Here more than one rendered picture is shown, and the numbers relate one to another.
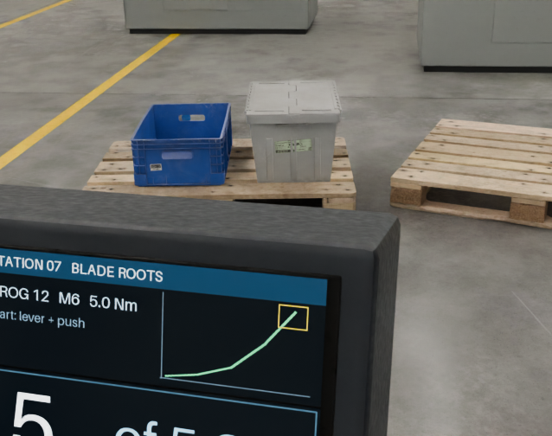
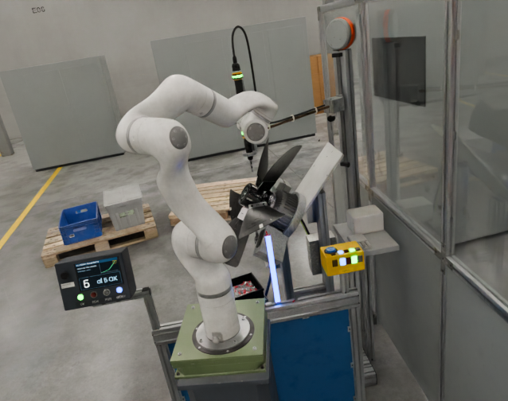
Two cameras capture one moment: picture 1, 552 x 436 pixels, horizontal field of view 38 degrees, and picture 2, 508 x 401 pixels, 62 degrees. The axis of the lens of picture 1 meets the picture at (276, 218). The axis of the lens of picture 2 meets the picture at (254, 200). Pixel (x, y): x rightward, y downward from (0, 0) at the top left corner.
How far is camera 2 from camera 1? 1.40 m
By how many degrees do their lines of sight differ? 16
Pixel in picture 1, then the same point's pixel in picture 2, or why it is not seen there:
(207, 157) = (92, 226)
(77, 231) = (87, 259)
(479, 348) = not seen: hidden behind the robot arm
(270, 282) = (111, 258)
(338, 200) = (150, 229)
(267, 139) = (115, 213)
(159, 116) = (67, 213)
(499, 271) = not seen: hidden behind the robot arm
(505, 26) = (207, 138)
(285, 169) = (126, 223)
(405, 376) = (182, 285)
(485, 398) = not seen: hidden behind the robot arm
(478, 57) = (200, 153)
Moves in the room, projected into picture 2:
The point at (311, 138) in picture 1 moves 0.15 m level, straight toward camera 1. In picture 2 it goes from (133, 209) to (134, 213)
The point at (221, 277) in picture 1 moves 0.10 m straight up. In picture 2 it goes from (105, 259) to (98, 236)
